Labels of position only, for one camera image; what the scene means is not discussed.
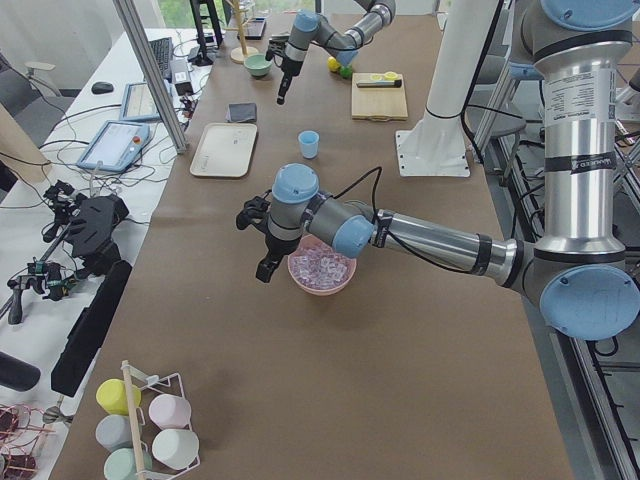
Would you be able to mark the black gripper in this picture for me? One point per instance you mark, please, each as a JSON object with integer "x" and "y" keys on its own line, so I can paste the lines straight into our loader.
{"x": 273, "y": 244}
{"x": 288, "y": 70}

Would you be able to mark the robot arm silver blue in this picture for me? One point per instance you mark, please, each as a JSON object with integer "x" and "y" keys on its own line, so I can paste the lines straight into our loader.
{"x": 575, "y": 274}
{"x": 310, "y": 27}

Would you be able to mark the pile of clear ice cubes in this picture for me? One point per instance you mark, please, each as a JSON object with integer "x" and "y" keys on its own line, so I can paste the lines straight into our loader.
{"x": 318, "y": 267}

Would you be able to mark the light blue plastic cup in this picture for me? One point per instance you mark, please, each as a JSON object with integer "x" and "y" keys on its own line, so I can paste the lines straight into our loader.
{"x": 308, "y": 142}

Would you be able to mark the pink cup in rack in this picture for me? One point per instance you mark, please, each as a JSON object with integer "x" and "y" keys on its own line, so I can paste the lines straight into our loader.
{"x": 170, "y": 411}

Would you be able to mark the yellow cup in rack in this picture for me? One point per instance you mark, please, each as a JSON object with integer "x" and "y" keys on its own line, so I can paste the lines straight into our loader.
{"x": 111, "y": 397}

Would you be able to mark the white cup in rack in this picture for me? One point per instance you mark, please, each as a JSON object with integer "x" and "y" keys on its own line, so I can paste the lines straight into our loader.
{"x": 176, "y": 448}

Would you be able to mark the grey cup in rack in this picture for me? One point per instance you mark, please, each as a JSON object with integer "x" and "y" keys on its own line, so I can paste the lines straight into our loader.
{"x": 113, "y": 432}

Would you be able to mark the mint cup in rack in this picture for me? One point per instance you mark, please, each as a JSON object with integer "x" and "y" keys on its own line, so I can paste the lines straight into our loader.
{"x": 120, "y": 465}

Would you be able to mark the mint green bowl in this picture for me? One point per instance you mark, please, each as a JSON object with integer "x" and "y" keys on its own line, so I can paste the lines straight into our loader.
{"x": 257, "y": 65}

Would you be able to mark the pink bowl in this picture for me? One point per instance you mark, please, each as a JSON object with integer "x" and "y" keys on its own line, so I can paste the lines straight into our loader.
{"x": 309, "y": 239}

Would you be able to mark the yellow lemon front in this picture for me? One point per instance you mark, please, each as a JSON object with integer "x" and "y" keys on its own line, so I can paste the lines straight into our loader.
{"x": 333, "y": 65}

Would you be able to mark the dark grey folded cloth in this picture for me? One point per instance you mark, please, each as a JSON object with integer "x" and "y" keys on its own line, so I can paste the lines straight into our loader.
{"x": 241, "y": 113}

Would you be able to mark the wooden mug tree stand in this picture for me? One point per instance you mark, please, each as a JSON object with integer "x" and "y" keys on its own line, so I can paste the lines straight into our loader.
{"x": 239, "y": 54}

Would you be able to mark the green lime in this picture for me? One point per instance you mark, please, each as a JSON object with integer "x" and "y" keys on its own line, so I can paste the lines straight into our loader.
{"x": 346, "y": 72}

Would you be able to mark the black rectangular tray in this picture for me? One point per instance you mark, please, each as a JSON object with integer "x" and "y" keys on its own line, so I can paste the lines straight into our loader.
{"x": 254, "y": 29}

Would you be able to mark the wooden cutting board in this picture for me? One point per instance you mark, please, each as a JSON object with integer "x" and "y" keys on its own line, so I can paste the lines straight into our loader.
{"x": 378, "y": 104}

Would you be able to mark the cream rabbit tray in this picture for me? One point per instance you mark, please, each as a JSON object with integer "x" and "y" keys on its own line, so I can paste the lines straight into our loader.
{"x": 224, "y": 150}

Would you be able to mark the black keyboard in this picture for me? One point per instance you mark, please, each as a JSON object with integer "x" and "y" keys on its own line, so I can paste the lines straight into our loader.
{"x": 162, "y": 50}

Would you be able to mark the teach pendant rear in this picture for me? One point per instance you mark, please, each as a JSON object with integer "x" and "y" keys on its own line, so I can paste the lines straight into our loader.
{"x": 138, "y": 104}

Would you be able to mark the teach pendant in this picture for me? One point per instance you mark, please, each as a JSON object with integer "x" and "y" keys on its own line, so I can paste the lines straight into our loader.
{"x": 115, "y": 147}
{"x": 138, "y": 104}

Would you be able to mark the teach pendant front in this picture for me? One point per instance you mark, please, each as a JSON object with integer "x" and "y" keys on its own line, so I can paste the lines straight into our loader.
{"x": 115, "y": 147}

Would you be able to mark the black computer mouse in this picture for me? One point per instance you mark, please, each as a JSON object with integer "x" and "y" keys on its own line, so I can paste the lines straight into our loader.
{"x": 101, "y": 87}

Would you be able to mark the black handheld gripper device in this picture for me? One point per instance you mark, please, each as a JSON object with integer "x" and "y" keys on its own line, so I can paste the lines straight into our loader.
{"x": 86, "y": 223}

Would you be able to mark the long black bar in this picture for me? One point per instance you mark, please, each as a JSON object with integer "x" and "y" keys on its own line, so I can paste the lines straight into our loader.
{"x": 89, "y": 332}

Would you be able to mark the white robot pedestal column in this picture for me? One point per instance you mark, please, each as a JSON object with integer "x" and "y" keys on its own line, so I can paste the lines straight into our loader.
{"x": 435, "y": 147}

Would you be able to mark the aluminium frame post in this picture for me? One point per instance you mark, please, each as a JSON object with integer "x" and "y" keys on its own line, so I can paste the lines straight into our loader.
{"x": 136, "y": 33}

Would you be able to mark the white wire cup rack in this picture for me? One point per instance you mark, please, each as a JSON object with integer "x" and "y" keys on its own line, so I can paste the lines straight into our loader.
{"x": 141, "y": 389}

